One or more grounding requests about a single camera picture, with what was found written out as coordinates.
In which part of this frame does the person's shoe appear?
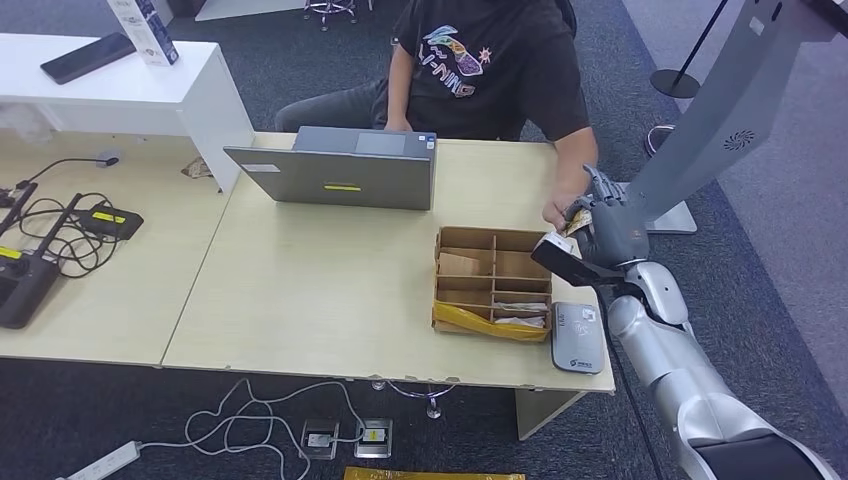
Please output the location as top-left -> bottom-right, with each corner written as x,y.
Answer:
645,123 -> 676,157

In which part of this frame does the black adapter with yellow label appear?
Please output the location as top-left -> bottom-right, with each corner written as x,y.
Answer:
71,205 -> 144,241

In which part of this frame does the black tangled cable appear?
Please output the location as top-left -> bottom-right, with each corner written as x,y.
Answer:
18,193 -> 121,280

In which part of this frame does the cardboard divider box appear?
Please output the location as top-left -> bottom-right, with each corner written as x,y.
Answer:
431,226 -> 554,344

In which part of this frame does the grey kiosk stand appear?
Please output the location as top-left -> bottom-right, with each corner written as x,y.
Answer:
610,0 -> 848,235

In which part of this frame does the metal floor socket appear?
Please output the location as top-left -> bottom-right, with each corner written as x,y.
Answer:
299,420 -> 340,461
353,418 -> 393,460

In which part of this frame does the black router with antennas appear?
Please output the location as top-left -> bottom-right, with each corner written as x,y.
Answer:
0,182 -> 84,331

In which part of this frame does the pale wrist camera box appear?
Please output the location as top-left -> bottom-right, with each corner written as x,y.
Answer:
531,231 -> 624,287

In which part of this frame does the black gooseneck microphone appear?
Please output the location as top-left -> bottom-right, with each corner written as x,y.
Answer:
16,150 -> 122,190

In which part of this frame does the white power strip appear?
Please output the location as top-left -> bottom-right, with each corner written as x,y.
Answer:
56,441 -> 142,480

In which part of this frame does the yellow bag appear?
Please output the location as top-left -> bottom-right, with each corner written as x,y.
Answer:
343,466 -> 526,480

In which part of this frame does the person's left hand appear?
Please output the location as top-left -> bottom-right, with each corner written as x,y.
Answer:
541,192 -> 584,232

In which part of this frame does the grey laptop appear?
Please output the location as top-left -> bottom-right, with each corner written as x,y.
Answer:
223,125 -> 437,212

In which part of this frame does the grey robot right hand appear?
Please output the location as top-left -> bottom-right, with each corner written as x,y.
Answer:
563,165 -> 652,270

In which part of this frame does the yellow plastic strip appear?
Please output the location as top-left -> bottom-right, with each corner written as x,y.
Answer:
433,301 -> 551,344

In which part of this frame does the beige table leg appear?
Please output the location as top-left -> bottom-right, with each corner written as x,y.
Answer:
515,388 -> 588,442

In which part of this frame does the white and blue carton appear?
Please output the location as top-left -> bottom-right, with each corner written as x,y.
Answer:
105,0 -> 180,68

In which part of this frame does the colourful ID card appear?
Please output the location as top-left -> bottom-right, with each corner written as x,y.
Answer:
561,210 -> 594,238

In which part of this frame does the black smartphone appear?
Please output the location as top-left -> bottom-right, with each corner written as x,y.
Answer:
39,32 -> 137,86

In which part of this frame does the chrome chair base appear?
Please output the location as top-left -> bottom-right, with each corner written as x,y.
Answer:
303,0 -> 359,32

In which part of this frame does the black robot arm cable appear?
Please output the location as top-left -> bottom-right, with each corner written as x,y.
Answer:
599,284 -> 664,480

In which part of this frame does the white desk shelf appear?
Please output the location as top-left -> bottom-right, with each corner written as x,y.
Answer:
0,34 -> 256,195

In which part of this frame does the person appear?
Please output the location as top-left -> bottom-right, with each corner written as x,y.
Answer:
273,0 -> 600,232

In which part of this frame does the white flat board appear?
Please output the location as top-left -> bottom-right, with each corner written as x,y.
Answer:
195,0 -> 309,22

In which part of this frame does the white power cable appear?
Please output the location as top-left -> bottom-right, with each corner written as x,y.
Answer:
135,378 -> 366,480

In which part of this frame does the black stanchion pole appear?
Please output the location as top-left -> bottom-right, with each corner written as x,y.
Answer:
650,0 -> 730,100

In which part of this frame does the grey card reader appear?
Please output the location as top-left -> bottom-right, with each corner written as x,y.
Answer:
551,301 -> 605,376

